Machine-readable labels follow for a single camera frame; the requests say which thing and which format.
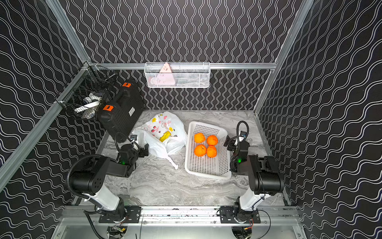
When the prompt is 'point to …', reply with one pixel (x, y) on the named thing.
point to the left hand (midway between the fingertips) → (139, 142)
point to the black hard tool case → (119, 114)
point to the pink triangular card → (164, 77)
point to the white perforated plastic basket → (219, 167)
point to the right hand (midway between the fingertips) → (236, 137)
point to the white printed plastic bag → (165, 134)
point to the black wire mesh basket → (91, 84)
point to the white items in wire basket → (91, 101)
